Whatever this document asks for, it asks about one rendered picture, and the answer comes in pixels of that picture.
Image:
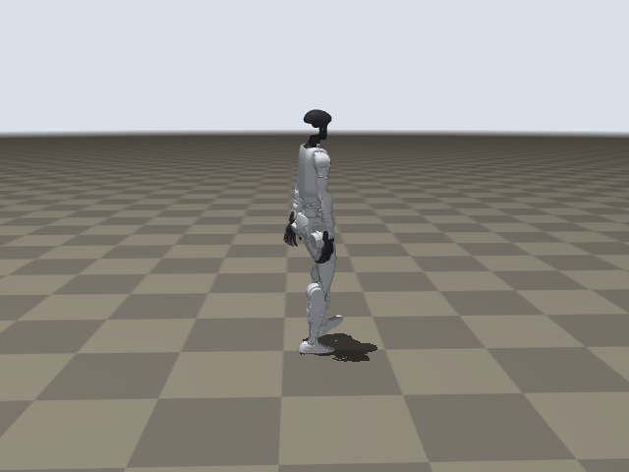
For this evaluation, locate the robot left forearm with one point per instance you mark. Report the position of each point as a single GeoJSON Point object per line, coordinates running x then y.
{"type": "Point", "coordinates": [298, 203]}

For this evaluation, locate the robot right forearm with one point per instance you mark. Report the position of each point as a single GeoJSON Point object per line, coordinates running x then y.
{"type": "Point", "coordinates": [327, 216]}

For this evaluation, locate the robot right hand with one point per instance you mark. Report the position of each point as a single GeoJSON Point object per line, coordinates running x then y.
{"type": "Point", "coordinates": [326, 250]}

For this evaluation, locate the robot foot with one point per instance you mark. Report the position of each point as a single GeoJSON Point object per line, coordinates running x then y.
{"type": "Point", "coordinates": [319, 348]}
{"type": "Point", "coordinates": [332, 323]}

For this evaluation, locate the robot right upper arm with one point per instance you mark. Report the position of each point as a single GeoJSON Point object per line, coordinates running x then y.
{"type": "Point", "coordinates": [321, 164]}

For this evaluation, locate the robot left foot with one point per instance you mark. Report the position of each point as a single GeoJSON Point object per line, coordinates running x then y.
{"type": "Point", "coordinates": [332, 323]}

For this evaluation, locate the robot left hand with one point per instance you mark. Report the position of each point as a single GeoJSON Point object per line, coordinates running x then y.
{"type": "Point", "coordinates": [290, 231]}

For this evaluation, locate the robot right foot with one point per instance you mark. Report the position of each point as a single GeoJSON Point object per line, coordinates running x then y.
{"type": "Point", "coordinates": [319, 348]}

